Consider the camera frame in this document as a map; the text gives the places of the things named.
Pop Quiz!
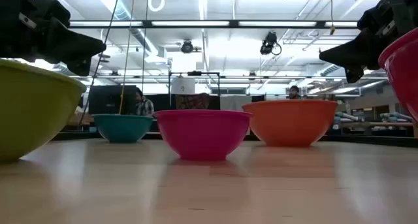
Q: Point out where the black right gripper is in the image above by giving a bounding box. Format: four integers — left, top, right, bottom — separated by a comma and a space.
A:
319, 0, 418, 84

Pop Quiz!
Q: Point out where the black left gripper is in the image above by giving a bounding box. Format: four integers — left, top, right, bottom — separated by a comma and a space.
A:
0, 0, 107, 76

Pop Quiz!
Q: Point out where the yellow-green plastic bowl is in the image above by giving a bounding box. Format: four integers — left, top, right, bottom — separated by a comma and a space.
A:
0, 58, 88, 163

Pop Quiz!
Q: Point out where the teal plastic bowl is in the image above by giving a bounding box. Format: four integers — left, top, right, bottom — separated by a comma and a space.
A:
93, 114, 154, 144

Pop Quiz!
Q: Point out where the orange plastic bowl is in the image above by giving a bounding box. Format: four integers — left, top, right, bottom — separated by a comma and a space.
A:
242, 99, 339, 148

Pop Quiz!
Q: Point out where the pink plastic bowl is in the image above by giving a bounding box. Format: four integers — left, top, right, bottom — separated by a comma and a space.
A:
153, 109, 253, 162

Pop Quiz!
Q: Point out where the stack of rainbow bowls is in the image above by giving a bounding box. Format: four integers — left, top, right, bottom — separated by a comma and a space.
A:
378, 27, 418, 124

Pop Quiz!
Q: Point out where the black monitor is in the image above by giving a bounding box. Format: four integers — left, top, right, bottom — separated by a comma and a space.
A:
88, 84, 138, 116

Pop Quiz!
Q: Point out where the person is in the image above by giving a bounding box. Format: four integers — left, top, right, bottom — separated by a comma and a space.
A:
287, 85, 303, 101
135, 86, 155, 117

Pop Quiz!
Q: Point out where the white cylinder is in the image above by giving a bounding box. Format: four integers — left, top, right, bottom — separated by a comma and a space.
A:
170, 77, 197, 95

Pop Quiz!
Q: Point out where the patterned cloth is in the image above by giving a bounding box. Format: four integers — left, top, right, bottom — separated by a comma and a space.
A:
175, 93, 211, 111

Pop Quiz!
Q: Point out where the black hanging cable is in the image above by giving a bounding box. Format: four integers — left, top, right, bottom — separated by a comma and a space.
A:
78, 0, 122, 127

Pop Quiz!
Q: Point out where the cable with yellow plug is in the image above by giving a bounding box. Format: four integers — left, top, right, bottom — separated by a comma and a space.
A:
328, 0, 337, 36

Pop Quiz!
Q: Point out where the yellow hanging cable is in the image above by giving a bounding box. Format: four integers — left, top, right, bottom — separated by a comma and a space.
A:
118, 0, 136, 116

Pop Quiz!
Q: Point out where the white hanging ring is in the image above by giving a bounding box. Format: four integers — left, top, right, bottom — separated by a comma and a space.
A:
147, 0, 166, 13

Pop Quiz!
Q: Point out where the black camera with cable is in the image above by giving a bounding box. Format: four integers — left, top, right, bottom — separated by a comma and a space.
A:
259, 31, 283, 56

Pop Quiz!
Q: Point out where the round black ceiling camera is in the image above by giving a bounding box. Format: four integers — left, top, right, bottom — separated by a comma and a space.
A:
180, 39, 195, 54

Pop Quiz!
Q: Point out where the black stand frame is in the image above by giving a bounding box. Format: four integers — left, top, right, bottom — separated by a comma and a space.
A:
167, 71, 221, 111

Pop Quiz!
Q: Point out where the black overhead frame bar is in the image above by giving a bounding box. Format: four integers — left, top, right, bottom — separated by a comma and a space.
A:
68, 19, 359, 30

